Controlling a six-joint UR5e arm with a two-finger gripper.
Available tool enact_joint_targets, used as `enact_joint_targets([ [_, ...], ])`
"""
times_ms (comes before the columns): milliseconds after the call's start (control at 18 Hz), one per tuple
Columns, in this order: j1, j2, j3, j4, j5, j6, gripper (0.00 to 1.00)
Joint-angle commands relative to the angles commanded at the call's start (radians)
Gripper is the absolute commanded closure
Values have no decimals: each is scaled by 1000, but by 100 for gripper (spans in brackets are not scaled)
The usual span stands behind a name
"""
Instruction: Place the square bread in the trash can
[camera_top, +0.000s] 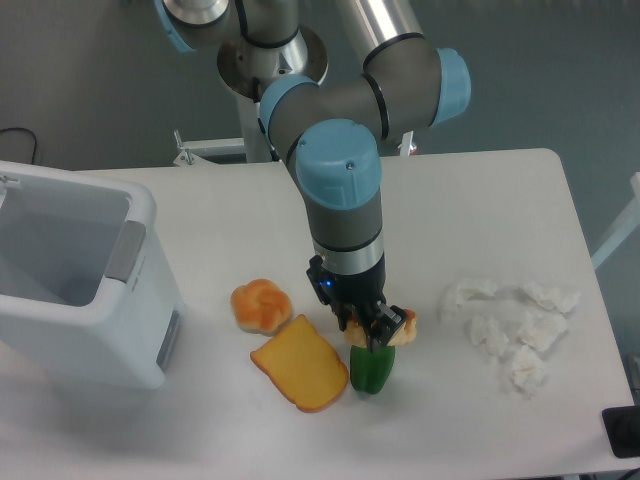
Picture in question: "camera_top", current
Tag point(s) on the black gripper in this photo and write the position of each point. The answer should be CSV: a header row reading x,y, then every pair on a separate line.
x,y
362,294

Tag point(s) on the orange croissant bread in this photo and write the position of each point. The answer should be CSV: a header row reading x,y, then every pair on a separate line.
x,y
354,333

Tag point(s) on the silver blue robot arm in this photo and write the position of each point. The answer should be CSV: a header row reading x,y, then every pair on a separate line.
x,y
328,138

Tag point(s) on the square toast bread slice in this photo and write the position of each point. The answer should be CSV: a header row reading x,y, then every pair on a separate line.
x,y
303,366

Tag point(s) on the round knotted bread roll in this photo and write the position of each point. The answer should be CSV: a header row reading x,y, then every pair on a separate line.
x,y
260,306

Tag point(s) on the white trash can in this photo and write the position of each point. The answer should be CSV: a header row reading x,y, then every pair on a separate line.
x,y
86,289

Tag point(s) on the green bell pepper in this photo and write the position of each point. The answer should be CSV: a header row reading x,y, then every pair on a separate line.
x,y
369,371

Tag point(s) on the crumpled white tissue top left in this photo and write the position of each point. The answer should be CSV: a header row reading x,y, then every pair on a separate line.
x,y
463,290

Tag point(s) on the crumpled white tissue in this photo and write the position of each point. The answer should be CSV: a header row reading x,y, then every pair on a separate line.
x,y
552,298
527,371
485,332
463,290
540,329

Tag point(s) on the crumpled white tissue middle left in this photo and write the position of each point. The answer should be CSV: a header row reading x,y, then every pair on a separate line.
x,y
485,332

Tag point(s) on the crumpled white tissue bottom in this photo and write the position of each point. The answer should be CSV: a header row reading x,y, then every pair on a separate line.
x,y
527,371

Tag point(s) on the crumpled white tissue middle right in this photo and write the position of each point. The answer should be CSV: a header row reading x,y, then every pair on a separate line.
x,y
540,329

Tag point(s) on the crumpled white tissue top right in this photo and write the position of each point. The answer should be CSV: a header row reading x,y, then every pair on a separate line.
x,y
552,298

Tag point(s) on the black device at edge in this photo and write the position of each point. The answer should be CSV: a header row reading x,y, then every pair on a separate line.
x,y
622,428

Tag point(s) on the white frame at right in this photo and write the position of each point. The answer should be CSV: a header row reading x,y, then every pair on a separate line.
x,y
626,222

